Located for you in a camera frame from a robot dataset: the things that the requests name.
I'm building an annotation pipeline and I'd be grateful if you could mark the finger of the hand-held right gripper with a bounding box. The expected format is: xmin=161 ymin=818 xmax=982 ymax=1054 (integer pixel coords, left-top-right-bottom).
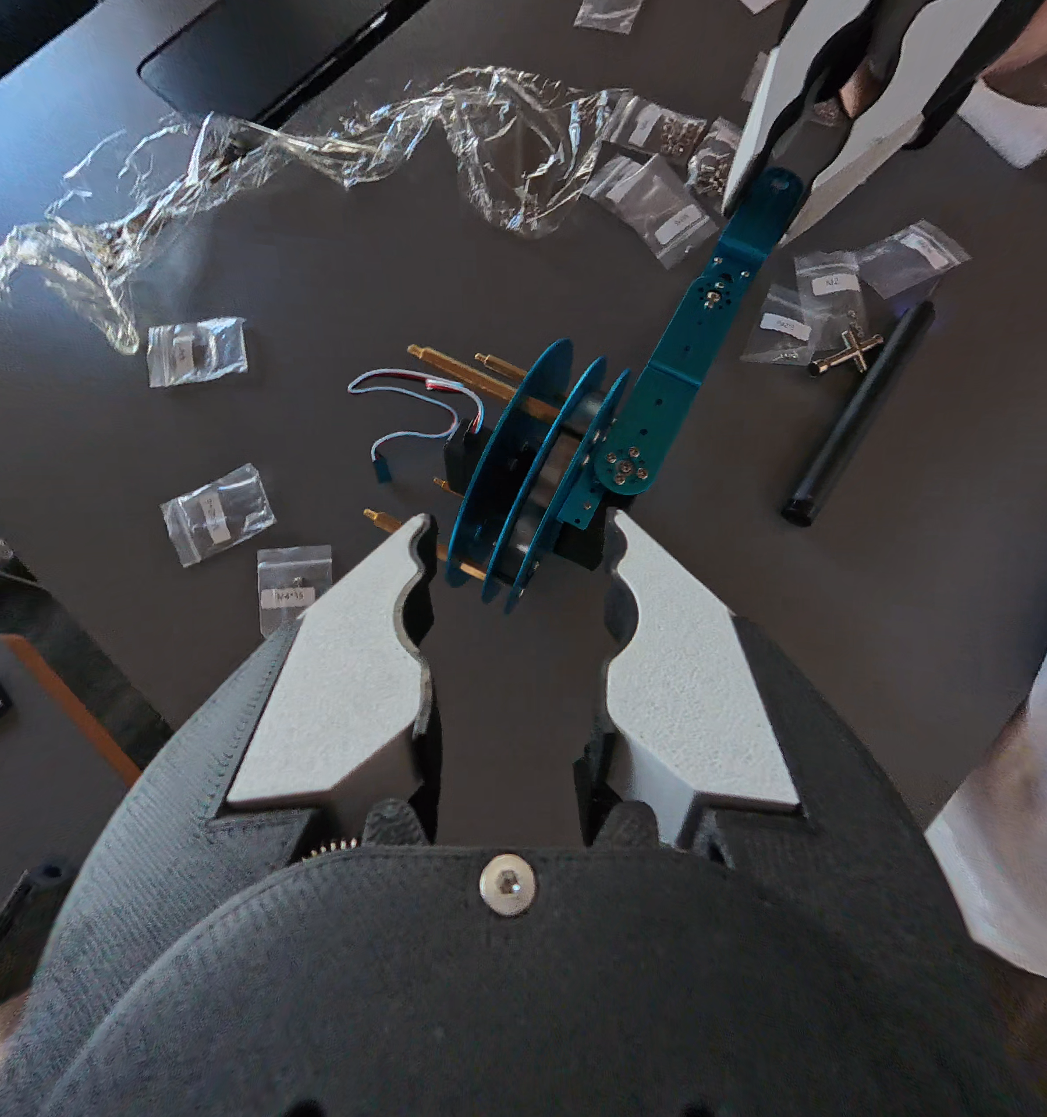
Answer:
xmin=780 ymin=0 xmax=1047 ymax=247
xmin=719 ymin=0 xmax=882 ymax=219

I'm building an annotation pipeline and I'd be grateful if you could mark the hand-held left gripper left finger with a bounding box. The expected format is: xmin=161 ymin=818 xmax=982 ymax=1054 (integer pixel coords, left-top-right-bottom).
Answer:
xmin=225 ymin=513 xmax=441 ymax=821

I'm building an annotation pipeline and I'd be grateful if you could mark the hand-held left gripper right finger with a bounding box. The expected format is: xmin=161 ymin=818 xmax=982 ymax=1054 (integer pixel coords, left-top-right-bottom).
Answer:
xmin=574 ymin=508 xmax=802 ymax=849

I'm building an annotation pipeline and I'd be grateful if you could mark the blue toy robot arm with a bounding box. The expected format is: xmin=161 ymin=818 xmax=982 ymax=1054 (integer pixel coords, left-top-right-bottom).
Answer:
xmin=361 ymin=166 xmax=808 ymax=616

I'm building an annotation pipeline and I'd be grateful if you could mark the black cylindrical screwdriver handle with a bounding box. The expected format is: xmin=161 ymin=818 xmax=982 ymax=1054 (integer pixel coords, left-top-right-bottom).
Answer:
xmin=780 ymin=299 xmax=937 ymax=527

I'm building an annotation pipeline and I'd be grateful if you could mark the small clear zip bag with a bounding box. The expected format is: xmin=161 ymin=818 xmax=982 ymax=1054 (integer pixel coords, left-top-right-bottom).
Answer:
xmin=257 ymin=545 xmax=334 ymax=639
xmin=146 ymin=316 xmax=250 ymax=389
xmin=853 ymin=219 xmax=972 ymax=300
xmin=573 ymin=0 xmax=645 ymax=33
xmin=578 ymin=154 xmax=657 ymax=208
xmin=739 ymin=283 xmax=819 ymax=366
xmin=604 ymin=93 xmax=718 ymax=165
xmin=160 ymin=463 xmax=278 ymax=569
xmin=617 ymin=157 xmax=720 ymax=270
xmin=793 ymin=250 xmax=867 ymax=350
xmin=687 ymin=116 xmax=748 ymax=218

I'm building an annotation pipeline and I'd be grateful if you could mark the assembly manual booklet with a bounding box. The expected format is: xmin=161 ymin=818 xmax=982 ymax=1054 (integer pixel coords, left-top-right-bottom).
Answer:
xmin=958 ymin=77 xmax=1047 ymax=169

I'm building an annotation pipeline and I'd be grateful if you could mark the silver cross wrench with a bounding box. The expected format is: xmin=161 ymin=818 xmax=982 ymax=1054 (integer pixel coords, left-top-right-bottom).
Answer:
xmin=807 ymin=310 xmax=886 ymax=380

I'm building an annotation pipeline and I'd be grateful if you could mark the crumpled clear plastic wrap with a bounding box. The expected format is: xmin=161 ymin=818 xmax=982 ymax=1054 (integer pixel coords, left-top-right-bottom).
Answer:
xmin=0 ymin=65 xmax=638 ymax=357

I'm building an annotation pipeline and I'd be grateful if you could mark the grey panel with orange edge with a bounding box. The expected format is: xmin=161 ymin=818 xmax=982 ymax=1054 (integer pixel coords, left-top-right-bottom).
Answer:
xmin=0 ymin=632 xmax=144 ymax=952

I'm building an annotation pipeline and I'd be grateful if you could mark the black flat panel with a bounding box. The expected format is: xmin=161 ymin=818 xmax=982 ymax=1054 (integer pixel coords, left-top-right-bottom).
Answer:
xmin=137 ymin=0 xmax=432 ymax=125

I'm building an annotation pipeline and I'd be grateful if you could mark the servo cable with plug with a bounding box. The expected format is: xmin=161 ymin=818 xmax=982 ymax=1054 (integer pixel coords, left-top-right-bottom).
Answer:
xmin=349 ymin=368 xmax=489 ymax=486

